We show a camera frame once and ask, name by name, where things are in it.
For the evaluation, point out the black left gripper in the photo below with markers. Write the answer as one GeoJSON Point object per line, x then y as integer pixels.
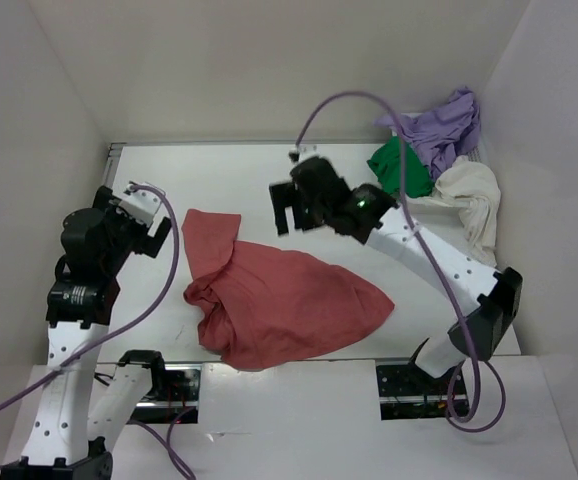
{"type": "Point", "coordinates": [114, 212]}

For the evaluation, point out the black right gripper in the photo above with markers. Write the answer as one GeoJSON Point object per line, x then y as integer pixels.
{"type": "Point", "coordinates": [283, 196]}

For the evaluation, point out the red t shirt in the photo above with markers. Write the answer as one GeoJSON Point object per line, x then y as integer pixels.
{"type": "Point", "coordinates": [263, 306]}

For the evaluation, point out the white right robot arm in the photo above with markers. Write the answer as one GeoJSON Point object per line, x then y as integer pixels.
{"type": "Point", "coordinates": [487, 299]}

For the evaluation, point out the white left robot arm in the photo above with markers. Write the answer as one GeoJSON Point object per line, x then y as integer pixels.
{"type": "Point", "coordinates": [70, 437]}

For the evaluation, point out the green t shirt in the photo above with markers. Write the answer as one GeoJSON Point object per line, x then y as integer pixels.
{"type": "Point", "coordinates": [385, 163]}

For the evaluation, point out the white plastic basket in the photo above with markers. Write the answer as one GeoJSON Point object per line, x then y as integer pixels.
{"type": "Point", "coordinates": [431, 202]}

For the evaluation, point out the purple t shirt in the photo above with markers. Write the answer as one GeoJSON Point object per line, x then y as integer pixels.
{"type": "Point", "coordinates": [439, 136]}

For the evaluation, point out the cream white t shirt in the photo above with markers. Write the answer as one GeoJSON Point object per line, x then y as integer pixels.
{"type": "Point", "coordinates": [472, 188]}

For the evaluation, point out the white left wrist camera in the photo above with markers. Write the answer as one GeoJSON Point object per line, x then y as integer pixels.
{"type": "Point", "coordinates": [140, 203]}

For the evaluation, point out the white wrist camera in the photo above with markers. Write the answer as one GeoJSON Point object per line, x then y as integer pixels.
{"type": "Point", "coordinates": [301, 153]}
{"type": "Point", "coordinates": [140, 203]}

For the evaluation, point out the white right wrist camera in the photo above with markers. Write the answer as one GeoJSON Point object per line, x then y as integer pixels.
{"type": "Point", "coordinates": [301, 153]}

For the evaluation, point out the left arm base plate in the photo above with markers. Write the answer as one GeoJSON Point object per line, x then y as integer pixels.
{"type": "Point", "coordinates": [174, 389]}

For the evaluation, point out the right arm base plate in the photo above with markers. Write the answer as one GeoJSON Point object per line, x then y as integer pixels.
{"type": "Point", "coordinates": [405, 393]}

